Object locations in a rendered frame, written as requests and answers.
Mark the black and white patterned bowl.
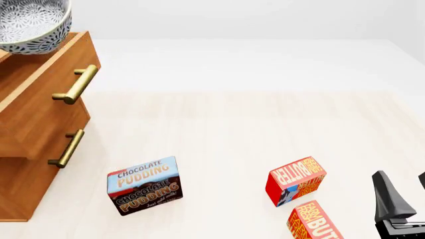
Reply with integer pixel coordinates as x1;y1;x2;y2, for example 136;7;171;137
0;0;73;56

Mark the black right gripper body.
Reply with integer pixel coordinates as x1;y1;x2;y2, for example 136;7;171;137
375;216;425;239

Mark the chocolate pudding box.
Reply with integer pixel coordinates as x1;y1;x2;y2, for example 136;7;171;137
106;155;184;217

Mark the wooden cabinet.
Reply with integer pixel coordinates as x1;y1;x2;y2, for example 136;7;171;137
0;50;91;222

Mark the brass drawer handle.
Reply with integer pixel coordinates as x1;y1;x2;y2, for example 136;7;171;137
47;129;85;169
51;64;99;106

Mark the red butter box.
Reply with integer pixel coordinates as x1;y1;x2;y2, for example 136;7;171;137
286;199;345;239
265;155;327;208

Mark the wooden cabinet drawer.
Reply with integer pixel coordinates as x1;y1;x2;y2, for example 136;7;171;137
0;97;91;161
0;30;102;158

